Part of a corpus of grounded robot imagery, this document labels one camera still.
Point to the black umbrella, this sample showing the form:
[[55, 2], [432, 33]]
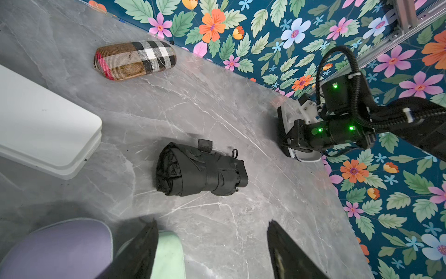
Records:
[[184, 170]]

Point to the white closed umbrella case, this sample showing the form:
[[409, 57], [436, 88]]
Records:
[[44, 131]]

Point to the plaid folded umbrella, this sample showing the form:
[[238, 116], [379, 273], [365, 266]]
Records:
[[125, 61]]

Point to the beige case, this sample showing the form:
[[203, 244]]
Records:
[[292, 140]]

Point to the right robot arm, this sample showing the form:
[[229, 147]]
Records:
[[349, 114]]

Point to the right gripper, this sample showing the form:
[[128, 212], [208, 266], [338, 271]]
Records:
[[326, 134]]

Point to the mint green zippered case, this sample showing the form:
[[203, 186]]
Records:
[[168, 258]]

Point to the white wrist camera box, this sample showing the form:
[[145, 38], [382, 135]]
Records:
[[308, 110]]

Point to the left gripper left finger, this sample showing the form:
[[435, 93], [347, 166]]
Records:
[[137, 259]]

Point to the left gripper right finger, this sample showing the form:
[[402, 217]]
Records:
[[288, 260]]

